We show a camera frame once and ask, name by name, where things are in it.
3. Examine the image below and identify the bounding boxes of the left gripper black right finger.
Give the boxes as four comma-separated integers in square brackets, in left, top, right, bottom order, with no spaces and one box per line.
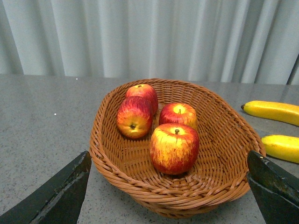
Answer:
[247,150,299,224]

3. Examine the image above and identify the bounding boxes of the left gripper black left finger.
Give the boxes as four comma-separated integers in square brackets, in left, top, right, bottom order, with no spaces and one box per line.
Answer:
[0,151,92,224]

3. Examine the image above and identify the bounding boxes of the red yellow apple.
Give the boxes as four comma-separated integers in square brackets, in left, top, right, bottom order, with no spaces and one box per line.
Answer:
[149,123,199,175]

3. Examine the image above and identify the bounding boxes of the large yellow banana near left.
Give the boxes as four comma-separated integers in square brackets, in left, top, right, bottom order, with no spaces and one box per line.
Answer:
[261,135,299,163]

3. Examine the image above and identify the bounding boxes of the brown wicker basket with apples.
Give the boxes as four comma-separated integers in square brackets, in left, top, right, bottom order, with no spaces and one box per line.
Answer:
[89,78,265,218]

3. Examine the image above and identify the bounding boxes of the curved yellow banana on table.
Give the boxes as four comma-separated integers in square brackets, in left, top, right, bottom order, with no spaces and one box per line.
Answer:
[241,100,299,126]

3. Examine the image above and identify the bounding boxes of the red apple lying sideways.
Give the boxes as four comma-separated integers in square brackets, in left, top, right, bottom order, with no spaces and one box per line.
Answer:
[116,96,153,139]

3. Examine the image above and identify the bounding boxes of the red apple middle right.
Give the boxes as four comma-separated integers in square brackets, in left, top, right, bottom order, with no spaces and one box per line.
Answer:
[159,103,198,130]

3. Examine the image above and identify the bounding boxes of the red apple back of basket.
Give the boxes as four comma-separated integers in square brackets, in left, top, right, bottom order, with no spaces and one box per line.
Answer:
[125,84,158,115]

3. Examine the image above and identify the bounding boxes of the white pleated curtain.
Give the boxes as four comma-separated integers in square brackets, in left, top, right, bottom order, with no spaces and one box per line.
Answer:
[0,0,299,85]

